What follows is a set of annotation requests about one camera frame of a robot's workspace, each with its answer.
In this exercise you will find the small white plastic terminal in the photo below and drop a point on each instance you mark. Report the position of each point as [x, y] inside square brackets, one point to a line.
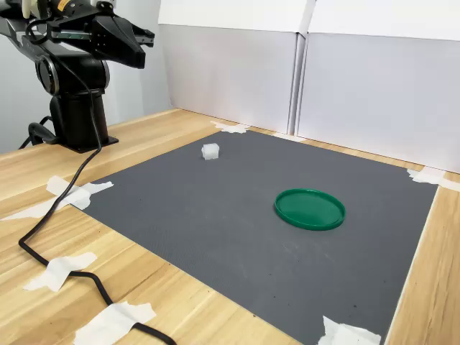
[210, 151]

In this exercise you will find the round green lid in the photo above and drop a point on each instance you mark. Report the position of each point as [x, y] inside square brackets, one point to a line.
[309, 209]

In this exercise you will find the white partition panel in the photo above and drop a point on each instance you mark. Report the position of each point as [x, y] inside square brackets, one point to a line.
[233, 72]
[377, 90]

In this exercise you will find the white tape on mat corner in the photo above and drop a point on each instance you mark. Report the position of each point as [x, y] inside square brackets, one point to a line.
[345, 334]
[230, 127]
[81, 197]
[424, 177]

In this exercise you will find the white tape on mat edge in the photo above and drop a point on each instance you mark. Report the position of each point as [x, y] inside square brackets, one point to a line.
[285, 137]

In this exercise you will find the dark grey mat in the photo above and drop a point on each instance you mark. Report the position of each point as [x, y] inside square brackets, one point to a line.
[215, 233]

